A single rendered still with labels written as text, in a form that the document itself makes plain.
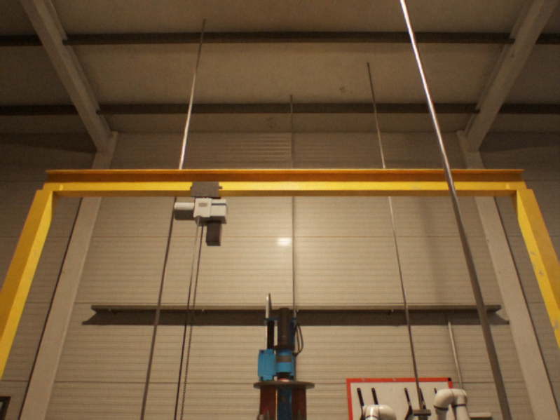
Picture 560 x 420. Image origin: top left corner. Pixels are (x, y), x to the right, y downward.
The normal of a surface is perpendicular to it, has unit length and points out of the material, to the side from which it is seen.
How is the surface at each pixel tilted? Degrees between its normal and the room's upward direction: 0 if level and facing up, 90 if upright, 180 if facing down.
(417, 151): 90
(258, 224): 90
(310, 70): 174
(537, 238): 90
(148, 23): 174
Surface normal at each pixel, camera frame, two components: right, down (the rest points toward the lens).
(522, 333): 0.00, -0.49
